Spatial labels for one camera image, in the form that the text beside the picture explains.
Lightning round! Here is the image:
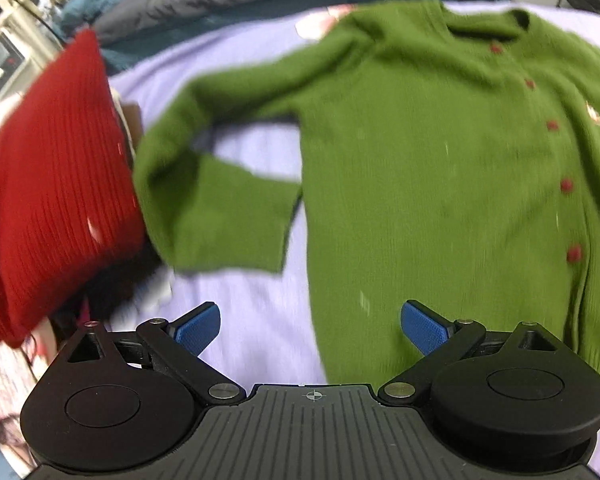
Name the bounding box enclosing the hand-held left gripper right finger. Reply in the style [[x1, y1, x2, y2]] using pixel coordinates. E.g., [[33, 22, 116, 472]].
[[377, 300, 578, 406]]

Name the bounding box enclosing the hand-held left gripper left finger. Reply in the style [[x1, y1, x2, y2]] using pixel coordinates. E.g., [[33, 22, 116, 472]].
[[65, 301, 247, 405]]

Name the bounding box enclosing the green knit cardigan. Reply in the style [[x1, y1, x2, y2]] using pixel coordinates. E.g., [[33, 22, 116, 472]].
[[132, 0, 600, 391]]

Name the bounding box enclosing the purple floral bed sheet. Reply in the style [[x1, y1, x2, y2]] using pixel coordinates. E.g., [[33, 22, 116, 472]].
[[105, 2, 600, 480]]

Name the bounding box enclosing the red ribbed knit sweater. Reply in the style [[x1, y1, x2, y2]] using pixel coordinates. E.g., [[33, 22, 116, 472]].
[[0, 29, 148, 351]]

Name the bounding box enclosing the white appliance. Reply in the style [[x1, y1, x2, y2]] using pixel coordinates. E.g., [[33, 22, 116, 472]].
[[0, 0, 66, 116]]

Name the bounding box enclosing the teal blue blanket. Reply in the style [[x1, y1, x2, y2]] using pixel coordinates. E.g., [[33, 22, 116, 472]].
[[60, 0, 511, 76]]

